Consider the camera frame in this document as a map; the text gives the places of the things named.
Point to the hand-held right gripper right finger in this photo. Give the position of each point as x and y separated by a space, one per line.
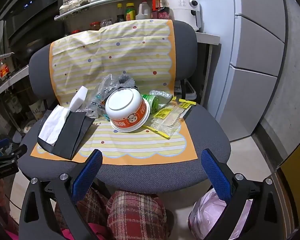
215 177

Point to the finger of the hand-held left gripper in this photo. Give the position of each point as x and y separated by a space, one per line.
1 146
16 153

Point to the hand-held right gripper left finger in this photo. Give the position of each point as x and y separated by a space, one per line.
87 175

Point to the pink plastic bag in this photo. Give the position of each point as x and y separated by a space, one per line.
205 212

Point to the clear yellow snack wrapper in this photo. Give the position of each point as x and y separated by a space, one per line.
170 122

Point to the clear plastic wrap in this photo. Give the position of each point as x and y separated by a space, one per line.
101 97

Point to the orange white instant noodle bowl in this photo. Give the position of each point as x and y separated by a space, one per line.
122 102

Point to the green plastic wrapper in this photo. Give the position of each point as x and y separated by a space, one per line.
152 102

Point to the patterned ceramic bowl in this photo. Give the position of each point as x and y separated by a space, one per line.
28 126

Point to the person's plaid trouser leg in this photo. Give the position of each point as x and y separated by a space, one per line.
135 212
95 205

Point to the grey office chair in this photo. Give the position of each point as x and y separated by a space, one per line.
210 135

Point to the black tissue pack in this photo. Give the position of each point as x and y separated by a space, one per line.
75 130

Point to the red label sauce bottle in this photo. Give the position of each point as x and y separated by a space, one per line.
4 70

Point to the white sponge block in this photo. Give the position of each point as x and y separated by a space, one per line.
80 96

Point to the kitchen knife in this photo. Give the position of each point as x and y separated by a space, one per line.
5 56

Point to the white plastic container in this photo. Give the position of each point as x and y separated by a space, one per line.
187 91

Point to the yellow striped dotted paper mat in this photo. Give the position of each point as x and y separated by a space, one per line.
115 55

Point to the grey refrigerator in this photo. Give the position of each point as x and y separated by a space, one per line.
252 55

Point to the black range hood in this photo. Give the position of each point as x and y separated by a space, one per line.
32 7

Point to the glass spice jar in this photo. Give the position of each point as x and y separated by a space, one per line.
74 5
64 10
84 2

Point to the dark bottle yellow cap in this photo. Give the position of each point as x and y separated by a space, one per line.
120 13

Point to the yellow label bottle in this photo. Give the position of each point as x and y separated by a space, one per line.
130 12

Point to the white plastic jug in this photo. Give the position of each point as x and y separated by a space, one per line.
143 12

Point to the dark red box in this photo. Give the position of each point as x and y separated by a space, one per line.
160 13

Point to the curved metal shelf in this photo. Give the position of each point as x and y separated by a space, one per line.
107 2

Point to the oil bottle red label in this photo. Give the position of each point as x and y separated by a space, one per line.
158 1

